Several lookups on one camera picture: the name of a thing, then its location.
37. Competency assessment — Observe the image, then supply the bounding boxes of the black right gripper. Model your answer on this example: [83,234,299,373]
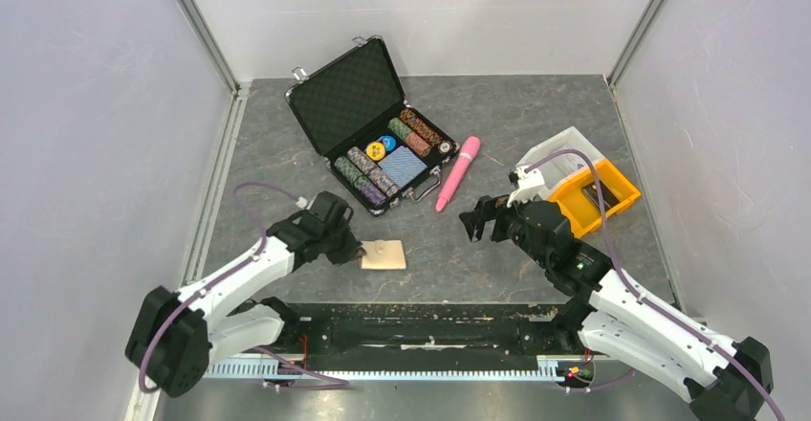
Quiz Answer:
[459,187,551,269]

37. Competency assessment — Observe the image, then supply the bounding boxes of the beige leather card holder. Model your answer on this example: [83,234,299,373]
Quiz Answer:
[360,240,407,270]

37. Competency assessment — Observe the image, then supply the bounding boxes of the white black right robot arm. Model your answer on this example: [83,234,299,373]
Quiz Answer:
[459,196,774,420]

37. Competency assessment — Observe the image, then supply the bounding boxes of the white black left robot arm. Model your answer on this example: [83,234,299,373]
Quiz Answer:
[124,191,362,398]

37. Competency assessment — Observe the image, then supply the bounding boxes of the blue playing card deck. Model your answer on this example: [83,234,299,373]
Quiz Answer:
[378,151,427,188]

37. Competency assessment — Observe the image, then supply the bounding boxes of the white card in white bin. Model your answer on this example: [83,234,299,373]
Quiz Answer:
[551,153,588,177]

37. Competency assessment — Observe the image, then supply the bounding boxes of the black card in yellow bin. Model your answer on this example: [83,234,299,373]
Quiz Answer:
[581,182,620,212]

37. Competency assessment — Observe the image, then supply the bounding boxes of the pink cylindrical device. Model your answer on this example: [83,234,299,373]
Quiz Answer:
[435,136,481,212]

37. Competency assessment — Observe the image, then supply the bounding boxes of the loose black white chips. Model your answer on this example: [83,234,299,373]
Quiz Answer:
[437,141,456,154]

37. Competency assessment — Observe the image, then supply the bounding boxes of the green purple chip stack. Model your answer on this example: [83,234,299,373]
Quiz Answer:
[334,157,386,207]

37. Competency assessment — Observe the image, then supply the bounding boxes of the blue orange chip stack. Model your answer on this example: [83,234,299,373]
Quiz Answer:
[346,146,400,197]

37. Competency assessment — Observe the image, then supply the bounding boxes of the white plastic bin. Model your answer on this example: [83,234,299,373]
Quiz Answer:
[515,126,606,199]

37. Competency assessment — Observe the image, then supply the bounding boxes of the green red chip stack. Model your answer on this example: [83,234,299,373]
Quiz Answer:
[387,118,431,158]

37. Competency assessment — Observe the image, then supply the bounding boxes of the yellow plastic bin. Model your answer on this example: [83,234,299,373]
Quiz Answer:
[547,159,642,238]

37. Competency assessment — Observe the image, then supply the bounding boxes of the black poker chip case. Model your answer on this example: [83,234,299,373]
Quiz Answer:
[285,35,461,215]

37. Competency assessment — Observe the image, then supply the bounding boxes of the orange black chip stack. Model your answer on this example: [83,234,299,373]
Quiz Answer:
[399,108,443,146]

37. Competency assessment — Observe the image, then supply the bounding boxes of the blue dealer button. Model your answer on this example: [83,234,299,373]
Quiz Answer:
[378,135,398,153]

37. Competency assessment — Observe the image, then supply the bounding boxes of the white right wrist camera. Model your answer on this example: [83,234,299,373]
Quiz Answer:
[506,165,546,208]

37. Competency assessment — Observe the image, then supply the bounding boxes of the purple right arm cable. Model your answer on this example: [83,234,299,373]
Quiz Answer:
[523,148,787,421]

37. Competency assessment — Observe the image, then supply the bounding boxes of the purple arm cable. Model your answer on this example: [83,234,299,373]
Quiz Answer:
[523,148,787,421]
[137,181,351,395]

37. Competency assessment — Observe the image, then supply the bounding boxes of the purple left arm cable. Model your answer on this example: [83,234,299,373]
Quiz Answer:
[137,181,351,395]

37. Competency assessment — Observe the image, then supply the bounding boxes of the white slotted cable duct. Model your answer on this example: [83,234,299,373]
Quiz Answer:
[204,354,564,383]

